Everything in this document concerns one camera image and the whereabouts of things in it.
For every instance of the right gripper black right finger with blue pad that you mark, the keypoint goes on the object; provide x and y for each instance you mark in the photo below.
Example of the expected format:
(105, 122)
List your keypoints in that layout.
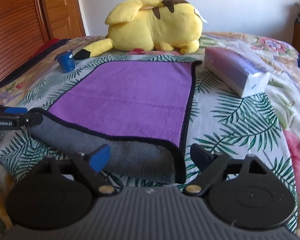
(219, 168)

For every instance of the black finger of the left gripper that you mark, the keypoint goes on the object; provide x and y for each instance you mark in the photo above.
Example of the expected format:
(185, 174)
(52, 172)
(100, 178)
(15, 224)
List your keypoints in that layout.
(14, 118)

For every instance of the purple grey microfibre towel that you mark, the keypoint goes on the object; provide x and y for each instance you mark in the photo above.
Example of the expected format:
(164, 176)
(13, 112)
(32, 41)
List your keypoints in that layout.
(140, 109)

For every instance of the blue plastic cup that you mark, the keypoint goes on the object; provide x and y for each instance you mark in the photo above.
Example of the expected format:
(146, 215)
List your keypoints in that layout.
(66, 61)

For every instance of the wooden louvred wardrobe door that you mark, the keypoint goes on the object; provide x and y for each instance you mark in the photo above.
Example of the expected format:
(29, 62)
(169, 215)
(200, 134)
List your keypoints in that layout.
(22, 33)

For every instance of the purple tissue pack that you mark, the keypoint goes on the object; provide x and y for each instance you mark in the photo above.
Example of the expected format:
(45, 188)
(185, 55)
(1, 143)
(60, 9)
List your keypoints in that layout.
(245, 73)

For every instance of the red dark blanket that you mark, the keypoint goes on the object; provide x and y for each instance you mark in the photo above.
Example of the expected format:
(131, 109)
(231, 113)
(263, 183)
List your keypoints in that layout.
(40, 54)

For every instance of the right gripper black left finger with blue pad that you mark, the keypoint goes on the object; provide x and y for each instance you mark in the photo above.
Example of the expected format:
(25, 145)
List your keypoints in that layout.
(84, 168)

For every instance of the yellow Pikachu plush toy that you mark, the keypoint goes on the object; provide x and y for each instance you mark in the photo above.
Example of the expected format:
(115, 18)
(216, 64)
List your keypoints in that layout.
(149, 25)

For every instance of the wooden panel door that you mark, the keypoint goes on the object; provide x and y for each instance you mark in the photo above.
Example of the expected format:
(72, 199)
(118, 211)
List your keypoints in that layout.
(63, 18)

